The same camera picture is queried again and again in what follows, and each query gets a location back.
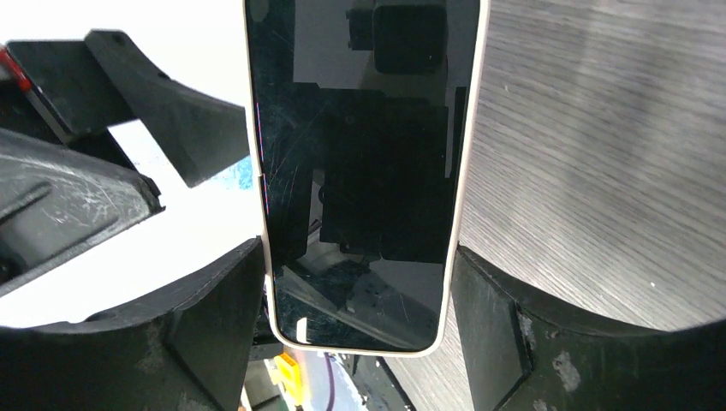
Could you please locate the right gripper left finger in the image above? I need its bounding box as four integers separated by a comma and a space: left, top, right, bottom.
1, 239, 265, 410

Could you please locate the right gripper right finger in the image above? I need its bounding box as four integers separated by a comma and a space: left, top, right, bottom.
452, 247, 725, 410

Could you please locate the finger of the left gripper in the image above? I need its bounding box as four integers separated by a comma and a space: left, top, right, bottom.
1, 129, 163, 295
5, 30, 249, 188

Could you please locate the black smartphone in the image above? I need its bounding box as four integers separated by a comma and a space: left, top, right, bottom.
246, 0, 482, 352

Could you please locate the beige phone case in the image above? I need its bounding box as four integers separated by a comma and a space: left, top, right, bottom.
241, 0, 492, 359

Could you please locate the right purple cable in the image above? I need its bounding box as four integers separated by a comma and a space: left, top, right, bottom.
323, 352, 336, 411

